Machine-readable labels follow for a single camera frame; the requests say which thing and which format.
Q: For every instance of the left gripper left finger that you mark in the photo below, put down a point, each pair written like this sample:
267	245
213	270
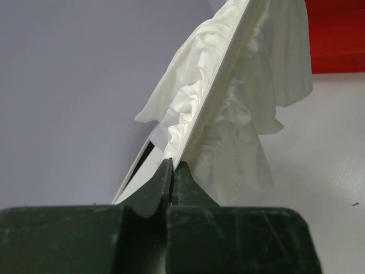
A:
129	237

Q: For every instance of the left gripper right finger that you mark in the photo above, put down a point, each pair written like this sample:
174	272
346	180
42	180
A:
203	237

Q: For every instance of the red plastic tray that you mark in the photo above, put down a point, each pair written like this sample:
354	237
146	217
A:
336	30

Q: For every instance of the white skirt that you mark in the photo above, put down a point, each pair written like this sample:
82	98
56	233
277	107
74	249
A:
221	90

